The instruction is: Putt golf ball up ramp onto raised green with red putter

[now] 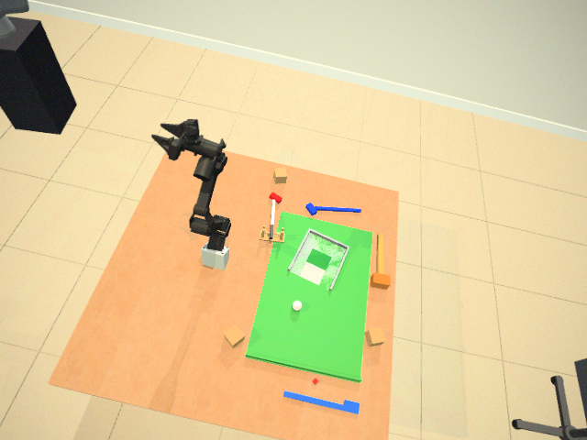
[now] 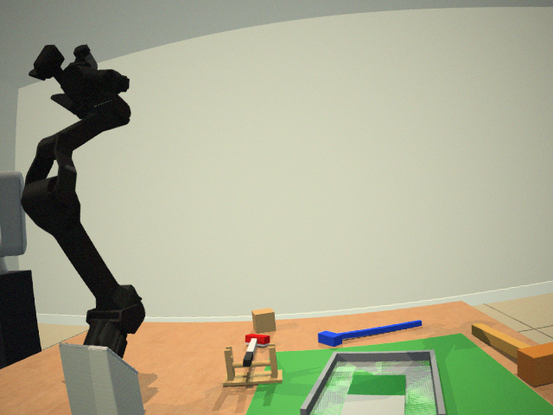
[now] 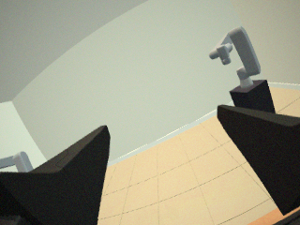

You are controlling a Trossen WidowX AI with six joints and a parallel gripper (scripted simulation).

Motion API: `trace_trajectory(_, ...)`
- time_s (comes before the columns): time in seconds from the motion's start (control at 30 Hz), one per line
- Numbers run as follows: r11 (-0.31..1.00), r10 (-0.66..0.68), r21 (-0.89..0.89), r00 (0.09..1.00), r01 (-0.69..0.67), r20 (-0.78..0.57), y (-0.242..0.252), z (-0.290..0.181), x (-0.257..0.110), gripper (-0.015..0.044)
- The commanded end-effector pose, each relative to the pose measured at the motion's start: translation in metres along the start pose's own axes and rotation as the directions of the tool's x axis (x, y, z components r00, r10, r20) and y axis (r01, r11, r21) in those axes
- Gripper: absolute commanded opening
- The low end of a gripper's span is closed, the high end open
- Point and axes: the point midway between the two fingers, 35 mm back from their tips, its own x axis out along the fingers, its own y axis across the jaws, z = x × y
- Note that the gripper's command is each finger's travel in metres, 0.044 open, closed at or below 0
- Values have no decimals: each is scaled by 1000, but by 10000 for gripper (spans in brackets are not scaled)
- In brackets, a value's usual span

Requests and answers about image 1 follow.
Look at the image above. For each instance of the red putter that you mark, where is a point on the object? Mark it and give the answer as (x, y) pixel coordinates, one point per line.
(275, 199)

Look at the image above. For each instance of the tan cube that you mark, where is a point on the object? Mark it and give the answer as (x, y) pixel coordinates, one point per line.
(375, 337)
(234, 335)
(280, 175)

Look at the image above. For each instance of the green putting mat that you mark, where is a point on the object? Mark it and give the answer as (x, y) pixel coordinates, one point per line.
(328, 332)

